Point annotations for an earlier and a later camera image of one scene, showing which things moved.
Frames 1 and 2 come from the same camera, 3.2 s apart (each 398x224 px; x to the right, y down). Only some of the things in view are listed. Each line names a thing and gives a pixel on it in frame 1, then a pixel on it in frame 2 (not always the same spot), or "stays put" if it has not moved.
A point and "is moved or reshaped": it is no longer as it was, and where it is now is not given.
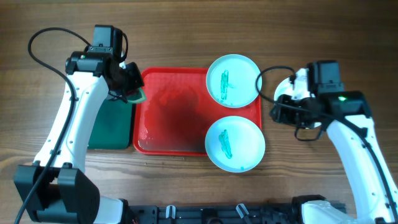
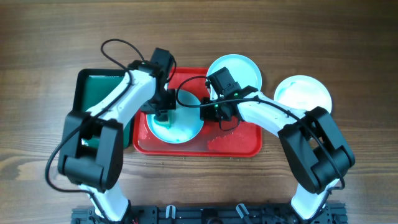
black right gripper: x=283 y=115 -> x=208 y=115
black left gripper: x=138 y=81 -> x=147 y=107
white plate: x=235 y=144 -> x=186 y=122
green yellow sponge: x=138 y=98 is moved or reshaped
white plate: x=231 y=81 stays put
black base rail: x=212 y=214 stays put
